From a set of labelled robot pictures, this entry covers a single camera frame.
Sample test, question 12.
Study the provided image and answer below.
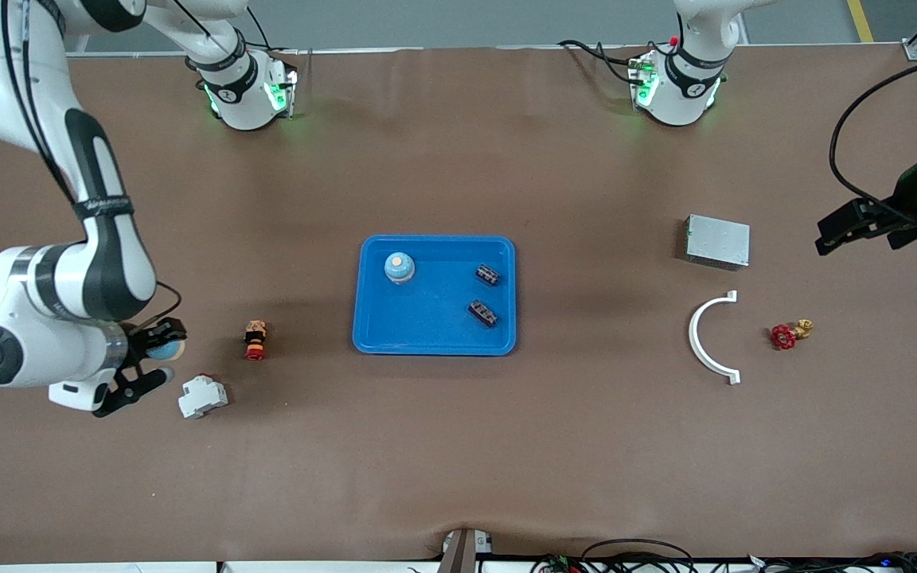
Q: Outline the blue plastic tray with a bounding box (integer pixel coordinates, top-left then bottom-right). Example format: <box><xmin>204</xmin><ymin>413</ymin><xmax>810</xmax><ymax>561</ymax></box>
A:
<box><xmin>352</xmin><ymin>234</ymin><xmax>517</xmax><ymax>357</ymax></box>

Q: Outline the white circuit breaker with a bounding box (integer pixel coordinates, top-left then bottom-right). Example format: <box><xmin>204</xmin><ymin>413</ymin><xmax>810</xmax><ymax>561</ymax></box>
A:
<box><xmin>178</xmin><ymin>372</ymin><xmax>229</xmax><ymax>420</ymax></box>

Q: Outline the perforated grey metal box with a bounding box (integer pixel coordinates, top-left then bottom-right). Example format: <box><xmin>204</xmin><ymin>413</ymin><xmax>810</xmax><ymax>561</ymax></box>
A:
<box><xmin>683</xmin><ymin>213</ymin><xmax>751</xmax><ymax>271</ymax></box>

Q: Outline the red handwheel brass valve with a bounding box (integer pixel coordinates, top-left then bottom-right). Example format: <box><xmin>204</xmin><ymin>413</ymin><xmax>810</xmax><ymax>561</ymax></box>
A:
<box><xmin>770</xmin><ymin>318</ymin><xmax>814</xmax><ymax>351</ymax></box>

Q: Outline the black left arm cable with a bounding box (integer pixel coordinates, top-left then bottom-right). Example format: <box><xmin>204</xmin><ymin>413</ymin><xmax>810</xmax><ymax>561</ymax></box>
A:
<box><xmin>829</xmin><ymin>64</ymin><xmax>917</xmax><ymax>224</ymax></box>

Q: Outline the white curved plastic bracket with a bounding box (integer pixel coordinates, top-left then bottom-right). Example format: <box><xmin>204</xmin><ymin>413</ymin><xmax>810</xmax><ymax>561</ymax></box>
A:
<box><xmin>689</xmin><ymin>290</ymin><xmax>742</xmax><ymax>385</ymax></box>

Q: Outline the black right base cable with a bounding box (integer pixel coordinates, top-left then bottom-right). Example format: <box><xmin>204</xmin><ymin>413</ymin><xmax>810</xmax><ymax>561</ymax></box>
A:
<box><xmin>220</xmin><ymin>0</ymin><xmax>300</xmax><ymax>57</ymax></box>

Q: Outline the black base cable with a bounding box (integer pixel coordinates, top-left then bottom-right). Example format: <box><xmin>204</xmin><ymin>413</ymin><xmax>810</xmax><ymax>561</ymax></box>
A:
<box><xmin>558</xmin><ymin>38</ymin><xmax>646</xmax><ymax>84</ymax></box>
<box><xmin>220</xmin><ymin>0</ymin><xmax>300</xmax><ymax>57</ymax></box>

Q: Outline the black left base cable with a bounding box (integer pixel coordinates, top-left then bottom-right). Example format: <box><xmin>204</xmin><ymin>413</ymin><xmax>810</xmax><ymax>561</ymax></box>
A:
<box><xmin>558</xmin><ymin>38</ymin><xmax>646</xmax><ymax>84</ymax></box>

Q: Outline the coloured cable bundle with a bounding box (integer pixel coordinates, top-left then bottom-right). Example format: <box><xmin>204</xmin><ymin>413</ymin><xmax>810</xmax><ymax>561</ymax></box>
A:
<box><xmin>745</xmin><ymin>549</ymin><xmax>917</xmax><ymax>573</ymax></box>

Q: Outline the grey metal clamp bracket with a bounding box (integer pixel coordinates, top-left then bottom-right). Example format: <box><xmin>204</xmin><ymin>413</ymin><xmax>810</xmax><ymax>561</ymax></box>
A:
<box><xmin>437</xmin><ymin>528</ymin><xmax>493</xmax><ymax>573</ymax></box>

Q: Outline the black looped cable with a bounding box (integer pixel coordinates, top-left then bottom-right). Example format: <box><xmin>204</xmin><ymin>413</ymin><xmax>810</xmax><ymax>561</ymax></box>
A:
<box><xmin>582</xmin><ymin>539</ymin><xmax>694</xmax><ymax>573</ymax></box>

